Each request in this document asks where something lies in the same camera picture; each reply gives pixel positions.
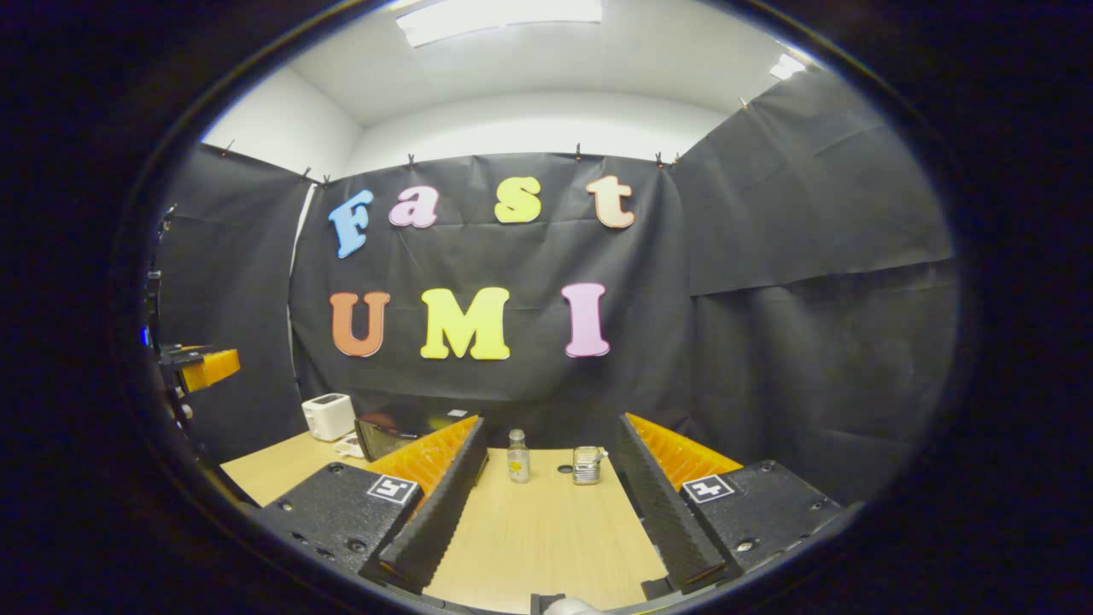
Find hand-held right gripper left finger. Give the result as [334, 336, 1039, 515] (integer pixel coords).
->
[256, 415, 489, 595]

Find black electric oven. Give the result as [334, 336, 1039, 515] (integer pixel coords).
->
[354, 406, 471, 463]

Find black backdrop cloth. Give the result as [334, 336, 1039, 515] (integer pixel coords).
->
[145, 64, 961, 513]

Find white toaster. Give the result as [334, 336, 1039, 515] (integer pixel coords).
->
[301, 393, 357, 442]

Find large ceiling light panel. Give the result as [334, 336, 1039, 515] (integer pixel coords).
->
[395, 0, 604, 48]

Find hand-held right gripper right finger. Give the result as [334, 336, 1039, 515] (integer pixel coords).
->
[615, 413, 846, 595]

